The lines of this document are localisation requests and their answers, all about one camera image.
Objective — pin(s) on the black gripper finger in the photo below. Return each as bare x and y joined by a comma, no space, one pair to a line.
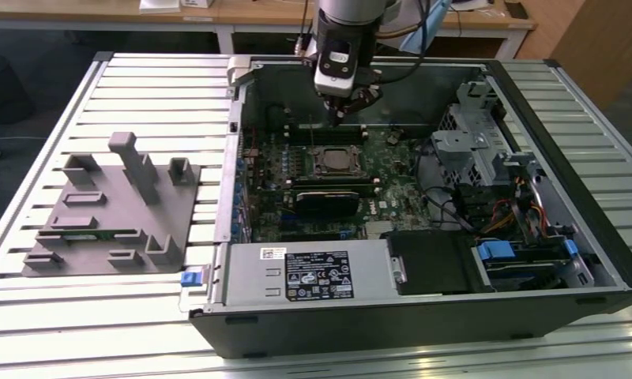
369,98
338,112

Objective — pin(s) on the silver CPU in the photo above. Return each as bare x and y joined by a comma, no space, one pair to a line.
339,161

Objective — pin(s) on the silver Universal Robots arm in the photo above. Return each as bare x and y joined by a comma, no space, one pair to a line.
347,10

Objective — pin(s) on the CPU socket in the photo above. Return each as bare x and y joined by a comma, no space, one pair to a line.
313,173

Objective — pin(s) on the silver metal drive cage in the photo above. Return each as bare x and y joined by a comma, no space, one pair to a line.
471,118

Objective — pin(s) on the small black graphics card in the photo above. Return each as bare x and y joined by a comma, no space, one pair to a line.
327,203

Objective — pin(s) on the green motherboard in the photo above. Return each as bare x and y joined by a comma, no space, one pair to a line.
401,197

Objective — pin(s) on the silver chipset heatsink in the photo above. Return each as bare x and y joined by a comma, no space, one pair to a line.
378,228

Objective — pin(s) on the small black device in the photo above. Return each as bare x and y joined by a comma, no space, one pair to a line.
517,10

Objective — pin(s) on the black expansion slot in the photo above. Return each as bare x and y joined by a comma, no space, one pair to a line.
311,236

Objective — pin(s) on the white box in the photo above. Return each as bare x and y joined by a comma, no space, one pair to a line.
160,6

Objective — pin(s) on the silver metal latch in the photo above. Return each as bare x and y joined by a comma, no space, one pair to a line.
399,269

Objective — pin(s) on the black plastic shroud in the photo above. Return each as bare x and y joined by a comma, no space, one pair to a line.
433,264

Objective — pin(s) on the wooden cabinet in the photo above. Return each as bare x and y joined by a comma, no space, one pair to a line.
601,47

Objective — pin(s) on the grey power supply unit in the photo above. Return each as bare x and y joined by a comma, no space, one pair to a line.
242,276

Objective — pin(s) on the blue disk carrier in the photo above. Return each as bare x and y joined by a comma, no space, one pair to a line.
495,250

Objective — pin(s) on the grey parts rack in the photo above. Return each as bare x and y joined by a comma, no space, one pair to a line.
111,205

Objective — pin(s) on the blue case latch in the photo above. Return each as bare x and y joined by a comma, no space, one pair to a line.
191,278

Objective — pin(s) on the blue plastic tab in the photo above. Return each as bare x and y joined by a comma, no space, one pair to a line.
570,248

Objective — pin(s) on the green RAM stick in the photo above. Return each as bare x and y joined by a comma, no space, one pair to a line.
106,234

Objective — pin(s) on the wooden desk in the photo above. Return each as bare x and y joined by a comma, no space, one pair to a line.
84,16

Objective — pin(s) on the black open PC case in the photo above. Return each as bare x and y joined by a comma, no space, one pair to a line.
374,331

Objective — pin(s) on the black waste bin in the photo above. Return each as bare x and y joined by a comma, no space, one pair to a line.
3,91

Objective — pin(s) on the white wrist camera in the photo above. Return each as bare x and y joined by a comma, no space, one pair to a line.
338,67

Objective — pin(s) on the grey plastic bracket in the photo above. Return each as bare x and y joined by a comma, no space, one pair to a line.
517,162

